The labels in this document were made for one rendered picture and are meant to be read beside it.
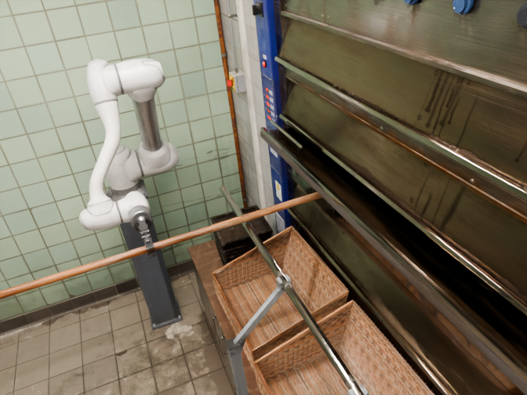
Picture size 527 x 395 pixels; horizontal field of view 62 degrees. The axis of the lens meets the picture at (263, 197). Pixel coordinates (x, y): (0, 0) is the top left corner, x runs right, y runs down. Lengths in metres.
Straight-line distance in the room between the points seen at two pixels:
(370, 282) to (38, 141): 2.01
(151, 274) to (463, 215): 2.04
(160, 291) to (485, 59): 2.36
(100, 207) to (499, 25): 1.58
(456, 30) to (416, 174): 0.42
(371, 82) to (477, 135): 0.43
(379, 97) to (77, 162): 2.03
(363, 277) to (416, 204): 0.57
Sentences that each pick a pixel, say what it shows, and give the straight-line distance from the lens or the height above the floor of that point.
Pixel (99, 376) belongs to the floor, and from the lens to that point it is 3.05.
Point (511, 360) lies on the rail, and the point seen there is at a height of 1.43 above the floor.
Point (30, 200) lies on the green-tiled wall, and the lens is 3.04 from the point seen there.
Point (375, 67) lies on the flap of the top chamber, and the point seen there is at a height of 1.82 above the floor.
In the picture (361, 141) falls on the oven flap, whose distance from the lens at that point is 1.56.
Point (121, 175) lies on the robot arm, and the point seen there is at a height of 1.15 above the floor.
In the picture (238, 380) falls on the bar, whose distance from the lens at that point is 1.82.
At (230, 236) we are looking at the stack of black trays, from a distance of 2.40.
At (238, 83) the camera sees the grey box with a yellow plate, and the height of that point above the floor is 1.47.
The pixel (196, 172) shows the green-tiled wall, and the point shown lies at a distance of 3.07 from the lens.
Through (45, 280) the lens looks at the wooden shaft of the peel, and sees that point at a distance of 1.81.
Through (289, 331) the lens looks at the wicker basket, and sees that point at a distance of 1.95.
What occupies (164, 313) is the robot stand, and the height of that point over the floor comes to 0.11.
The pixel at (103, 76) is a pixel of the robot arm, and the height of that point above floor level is 1.74.
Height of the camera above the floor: 2.24
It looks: 32 degrees down
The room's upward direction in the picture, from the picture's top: 7 degrees counter-clockwise
